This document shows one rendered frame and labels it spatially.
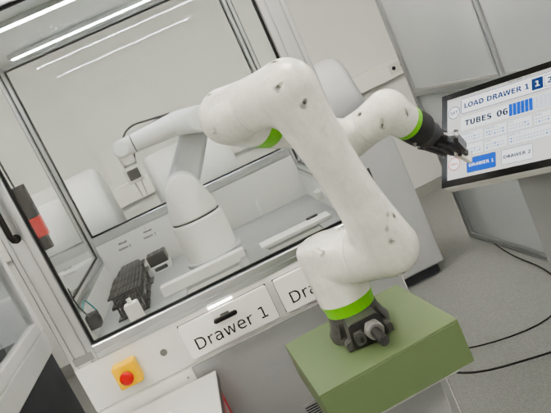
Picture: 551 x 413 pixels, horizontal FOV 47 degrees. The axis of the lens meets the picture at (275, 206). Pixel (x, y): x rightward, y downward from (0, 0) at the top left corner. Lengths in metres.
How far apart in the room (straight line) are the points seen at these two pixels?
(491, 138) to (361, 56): 3.55
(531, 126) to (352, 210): 0.77
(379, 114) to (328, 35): 3.83
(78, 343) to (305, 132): 1.06
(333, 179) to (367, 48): 4.24
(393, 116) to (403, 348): 0.55
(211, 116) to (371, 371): 0.62
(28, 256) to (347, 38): 3.95
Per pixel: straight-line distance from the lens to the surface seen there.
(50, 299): 1.94
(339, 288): 1.42
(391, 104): 1.55
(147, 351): 1.96
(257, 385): 2.02
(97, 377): 2.00
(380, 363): 1.35
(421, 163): 5.60
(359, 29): 5.44
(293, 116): 1.18
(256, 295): 1.90
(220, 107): 1.27
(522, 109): 1.93
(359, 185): 1.26
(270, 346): 1.98
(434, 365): 1.40
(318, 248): 1.40
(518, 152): 1.88
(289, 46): 1.88
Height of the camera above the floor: 1.48
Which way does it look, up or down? 11 degrees down
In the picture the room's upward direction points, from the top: 25 degrees counter-clockwise
